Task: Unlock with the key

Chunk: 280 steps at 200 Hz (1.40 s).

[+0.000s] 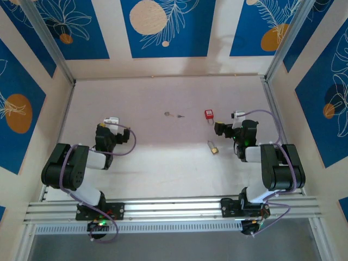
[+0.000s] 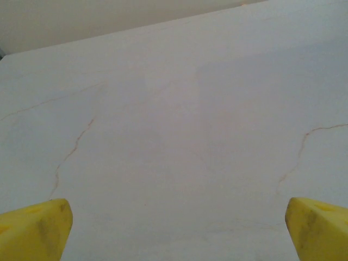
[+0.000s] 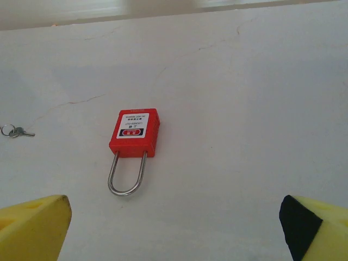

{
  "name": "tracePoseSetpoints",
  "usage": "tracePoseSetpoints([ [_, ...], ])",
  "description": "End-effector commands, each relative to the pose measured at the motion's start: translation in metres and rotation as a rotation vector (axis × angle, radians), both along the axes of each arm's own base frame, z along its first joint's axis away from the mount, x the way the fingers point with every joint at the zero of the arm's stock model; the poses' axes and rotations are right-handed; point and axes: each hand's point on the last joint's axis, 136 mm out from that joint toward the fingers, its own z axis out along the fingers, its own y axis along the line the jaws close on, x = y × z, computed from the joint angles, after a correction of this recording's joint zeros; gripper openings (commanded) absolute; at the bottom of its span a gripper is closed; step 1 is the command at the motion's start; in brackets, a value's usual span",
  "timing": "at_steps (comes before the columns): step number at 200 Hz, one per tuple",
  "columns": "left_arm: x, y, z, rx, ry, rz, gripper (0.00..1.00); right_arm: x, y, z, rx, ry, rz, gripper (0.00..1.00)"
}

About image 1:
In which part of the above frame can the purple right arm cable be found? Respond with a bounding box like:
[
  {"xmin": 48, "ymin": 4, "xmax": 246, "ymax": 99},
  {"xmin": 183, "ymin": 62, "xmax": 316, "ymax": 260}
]
[{"xmin": 236, "ymin": 109, "xmax": 297, "ymax": 237}]

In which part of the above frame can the aluminium frame post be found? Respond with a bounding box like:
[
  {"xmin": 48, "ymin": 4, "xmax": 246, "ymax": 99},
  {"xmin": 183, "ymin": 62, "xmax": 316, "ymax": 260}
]
[
  {"xmin": 20, "ymin": 0, "xmax": 76, "ymax": 85},
  {"xmin": 265, "ymin": 0, "xmax": 313, "ymax": 82}
]

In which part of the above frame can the aluminium table side rail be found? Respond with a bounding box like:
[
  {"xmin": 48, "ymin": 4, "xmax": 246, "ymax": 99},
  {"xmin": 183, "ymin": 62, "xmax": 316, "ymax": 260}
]
[
  {"xmin": 39, "ymin": 81, "xmax": 76, "ymax": 202},
  {"xmin": 260, "ymin": 75, "xmax": 306, "ymax": 196}
]

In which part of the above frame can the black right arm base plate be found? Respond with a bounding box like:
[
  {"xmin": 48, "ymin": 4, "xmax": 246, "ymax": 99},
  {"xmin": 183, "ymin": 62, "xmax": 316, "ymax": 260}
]
[{"xmin": 220, "ymin": 197, "xmax": 270, "ymax": 218}]

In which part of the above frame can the aluminium frame bar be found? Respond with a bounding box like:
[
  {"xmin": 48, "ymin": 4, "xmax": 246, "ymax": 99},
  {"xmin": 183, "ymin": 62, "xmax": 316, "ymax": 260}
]
[
  {"xmin": 15, "ymin": 224, "xmax": 38, "ymax": 261},
  {"xmin": 308, "ymin": 217, "xmax": 330, "ymax": 261}
]

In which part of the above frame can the aluminium mounting rail beam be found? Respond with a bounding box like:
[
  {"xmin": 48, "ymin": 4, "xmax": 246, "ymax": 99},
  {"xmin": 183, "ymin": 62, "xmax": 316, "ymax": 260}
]
[{"xmin": 23, "ymin": 195, "xmax": 326, "ymax": 226}]

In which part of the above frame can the white slotted cable duct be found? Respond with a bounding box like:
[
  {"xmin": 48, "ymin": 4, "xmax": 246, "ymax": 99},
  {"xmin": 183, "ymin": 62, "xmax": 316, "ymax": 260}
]
[{"xmin": 35, "ymin": 220, "xmax": 243, "ymax": 235}]

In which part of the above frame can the brass padlock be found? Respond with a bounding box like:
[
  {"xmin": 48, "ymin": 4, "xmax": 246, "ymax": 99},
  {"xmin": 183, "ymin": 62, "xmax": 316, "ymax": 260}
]
[{"xmin": 207, "ymin": 140, "xmax": 219, "ymax": 156}]

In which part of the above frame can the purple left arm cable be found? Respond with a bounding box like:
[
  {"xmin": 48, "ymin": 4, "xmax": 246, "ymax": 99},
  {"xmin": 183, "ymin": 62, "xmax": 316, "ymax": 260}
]
[{"xmin": 59, "ymin": 123, "xmax": 136, "ymax": 243}]

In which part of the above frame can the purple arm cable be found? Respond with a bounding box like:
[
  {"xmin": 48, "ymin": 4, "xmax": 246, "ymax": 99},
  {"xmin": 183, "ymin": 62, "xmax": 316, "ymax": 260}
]
[
  {"xmin": 59, "ymin": 123, "xmax": 136, "ymax": 243},
  {"xmin": 236, "ymin": 109, "xmax": 297, "ymax": 237}
]

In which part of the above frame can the blue floral wall panel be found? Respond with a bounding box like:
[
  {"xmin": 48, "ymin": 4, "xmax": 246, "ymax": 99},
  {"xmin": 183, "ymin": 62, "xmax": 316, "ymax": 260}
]
[
  {"xmin": 295, "ymin": 26, "xmax": 348, "ymax": 169},
  {"xmin": 229, "ymin": 0, "xmax": 303, "ymax": 57},
  {"xmin": 32, "ymin": 0, "xmax": 110, "ymax": 61},
  {"xmin": 0, "ymin": 38, "xmax": 47, "ymax": 176},
  {"xmin": 0, "ymin": 0, "xmax": 57, "ymax": 79},
  {"xmin": 120, "ymin": 0, "xmax": 218, "ymax": 59},
  {"xmin": 282, "ymin": 0, "xmax": 335, "ymax": 73}
]

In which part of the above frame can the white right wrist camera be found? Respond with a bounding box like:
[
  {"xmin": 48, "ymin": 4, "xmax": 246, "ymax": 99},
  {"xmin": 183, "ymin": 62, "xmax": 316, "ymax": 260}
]
[{"xmin": 231, "ymin": 110, "xmax": 247, "ymax": 129}]

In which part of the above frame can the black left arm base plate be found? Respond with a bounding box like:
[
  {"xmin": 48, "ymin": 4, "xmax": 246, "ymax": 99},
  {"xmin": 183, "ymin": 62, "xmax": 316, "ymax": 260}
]
[{"xmin": 75, "ymin": 202, "xmax": 126, "ymax": 221}]

